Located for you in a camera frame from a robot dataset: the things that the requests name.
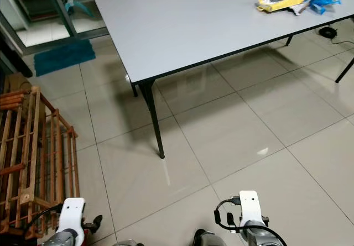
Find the yellow white headset package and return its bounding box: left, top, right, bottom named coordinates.
left=256, top=0, right=308, bottom=13

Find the light blue snack wrapper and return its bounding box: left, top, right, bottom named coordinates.
left=308, top=0, right=342, bottom=13

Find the wooden slatted crate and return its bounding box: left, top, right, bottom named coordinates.
left=0, top=86, right=79, bottom=238

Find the blue door mat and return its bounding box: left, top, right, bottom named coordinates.
left=33, top=39, right=96, bottom=77

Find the grey folding table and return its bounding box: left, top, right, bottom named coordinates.
left=94, top=0, right=354, bottom=159

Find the teal broom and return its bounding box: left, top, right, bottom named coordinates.
left=64, top=0, right=93, bottom=17

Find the brown low shelf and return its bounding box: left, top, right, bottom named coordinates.
left=14, top=0, right=56, bottom=20

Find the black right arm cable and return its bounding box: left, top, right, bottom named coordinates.
left=214, top=197, right=288, bottom=246

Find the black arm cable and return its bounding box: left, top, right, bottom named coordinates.
left=214, top=197, right=288, bottom=246
left=30, top=203, right=64, bottom=241

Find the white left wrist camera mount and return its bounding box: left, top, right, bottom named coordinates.
left=58, top=197, right=86, bottom=235

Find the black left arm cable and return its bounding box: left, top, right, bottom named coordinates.
left=30, top=203, right=64, bottom=241

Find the black coiled floor cable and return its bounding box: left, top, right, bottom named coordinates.
left=318, top=27, right=338, bottom=39

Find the dark metal sliding door frame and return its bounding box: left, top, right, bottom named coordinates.
left=0, top=0, right=144, bottom=56

